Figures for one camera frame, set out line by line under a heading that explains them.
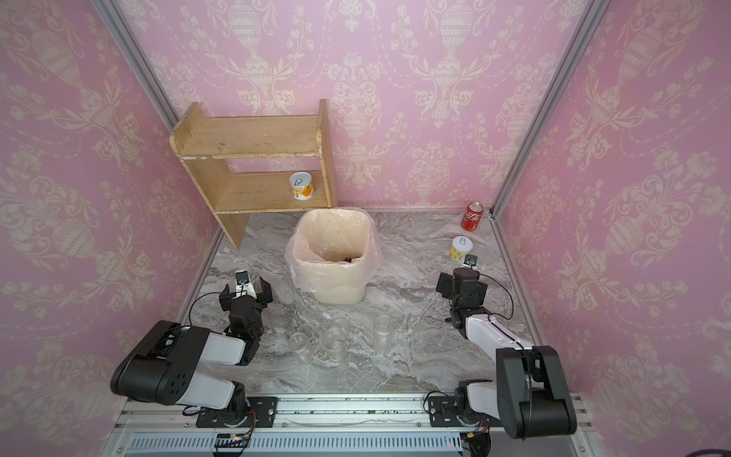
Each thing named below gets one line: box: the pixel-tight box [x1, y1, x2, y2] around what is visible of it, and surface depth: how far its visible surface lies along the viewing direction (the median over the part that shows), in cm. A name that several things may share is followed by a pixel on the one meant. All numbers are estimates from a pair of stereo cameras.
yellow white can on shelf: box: [289, 171, 315, 201], surface depth 96 cm
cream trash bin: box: [293, 208, 372, 305], surface depth 87 cm
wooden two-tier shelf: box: [169, 99, 339, 251], surface depth 89 cm
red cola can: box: [460, 200, 484, 232], surface depth 111 cm
